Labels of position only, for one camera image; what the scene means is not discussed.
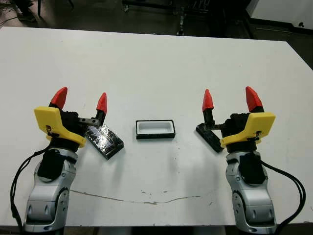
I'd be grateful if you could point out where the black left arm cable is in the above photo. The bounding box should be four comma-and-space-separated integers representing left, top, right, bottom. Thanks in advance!
9, 149, 49, 228

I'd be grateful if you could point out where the white cabinet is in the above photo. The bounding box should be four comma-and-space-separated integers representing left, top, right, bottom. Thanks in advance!
246, 0, 313, 28

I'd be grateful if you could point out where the glossy black box lid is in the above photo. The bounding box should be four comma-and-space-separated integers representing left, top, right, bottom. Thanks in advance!
84, 123, 125, 160

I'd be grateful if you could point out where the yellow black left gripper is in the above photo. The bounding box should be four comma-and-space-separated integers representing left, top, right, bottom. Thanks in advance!
33, 87, 108, 154

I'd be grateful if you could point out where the metal pole with caster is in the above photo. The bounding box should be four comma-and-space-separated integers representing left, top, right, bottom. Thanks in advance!
176, 7, 186, 36

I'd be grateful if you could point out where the black metal chair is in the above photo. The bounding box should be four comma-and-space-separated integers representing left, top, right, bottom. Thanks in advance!
23, 0, 75, 20

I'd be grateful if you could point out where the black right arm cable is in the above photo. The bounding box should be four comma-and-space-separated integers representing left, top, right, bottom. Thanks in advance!
261, 160, 307, 232

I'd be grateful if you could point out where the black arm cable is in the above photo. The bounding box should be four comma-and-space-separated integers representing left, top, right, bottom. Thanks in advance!
9, 149, 49, 228
261, 160, 307, 232

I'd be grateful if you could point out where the black metal cart frame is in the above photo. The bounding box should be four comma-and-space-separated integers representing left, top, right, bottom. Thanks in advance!
122, 0, 211, 15

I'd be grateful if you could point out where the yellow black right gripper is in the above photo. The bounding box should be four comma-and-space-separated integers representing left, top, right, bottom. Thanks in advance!
202, 86, 276, 154

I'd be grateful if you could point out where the black box with white insert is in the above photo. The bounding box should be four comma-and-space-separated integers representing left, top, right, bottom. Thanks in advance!
135, 119, 177, 140

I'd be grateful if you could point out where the person's dark shoe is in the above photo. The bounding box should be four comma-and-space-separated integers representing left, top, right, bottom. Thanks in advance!
18, 12, 37, 23

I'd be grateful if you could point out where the slim black camera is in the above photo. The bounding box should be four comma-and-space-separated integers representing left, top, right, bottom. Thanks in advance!
195, 123, 224, 153

